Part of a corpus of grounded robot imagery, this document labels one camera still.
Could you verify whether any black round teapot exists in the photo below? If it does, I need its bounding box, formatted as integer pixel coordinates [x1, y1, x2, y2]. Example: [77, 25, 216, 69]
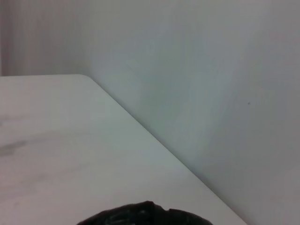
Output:
[76, 200, 212, 225]

